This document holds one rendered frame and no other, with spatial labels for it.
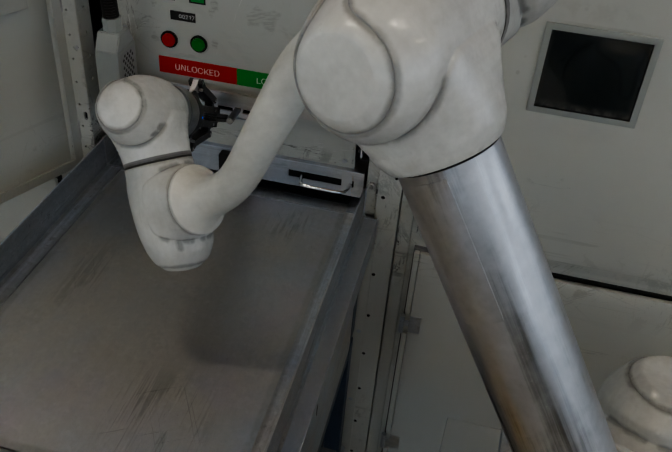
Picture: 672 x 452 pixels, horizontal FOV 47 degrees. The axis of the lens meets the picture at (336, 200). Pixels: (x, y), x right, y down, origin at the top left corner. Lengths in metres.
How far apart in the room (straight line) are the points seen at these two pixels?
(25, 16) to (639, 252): 1.21
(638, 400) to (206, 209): 0.60
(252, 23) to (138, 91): 0.42
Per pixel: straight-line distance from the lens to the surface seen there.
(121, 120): 1.09
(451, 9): 0.63
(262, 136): 0.98
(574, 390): 0.78
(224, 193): 1.04
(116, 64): 1.47
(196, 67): 1.53
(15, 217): 1.90
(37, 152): 1.68
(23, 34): 1.57
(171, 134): 1.13
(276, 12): 1.43
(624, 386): 1.00
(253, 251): 1.44
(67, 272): 1.43
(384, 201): 1.51
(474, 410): 1.84
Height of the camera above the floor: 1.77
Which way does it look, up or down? 36 degrees down
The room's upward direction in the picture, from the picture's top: 5 degrees clockwise
